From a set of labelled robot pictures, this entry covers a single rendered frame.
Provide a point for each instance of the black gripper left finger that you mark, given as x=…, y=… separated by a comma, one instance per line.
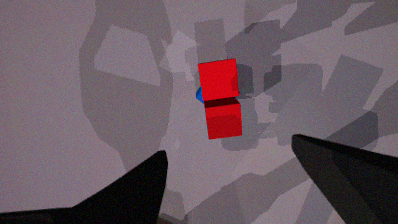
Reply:
x=134, y=198

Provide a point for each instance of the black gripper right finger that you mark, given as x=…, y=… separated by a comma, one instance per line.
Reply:
x=362, y=186

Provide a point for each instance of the blue cube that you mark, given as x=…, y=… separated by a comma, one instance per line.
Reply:
x=199, y=95

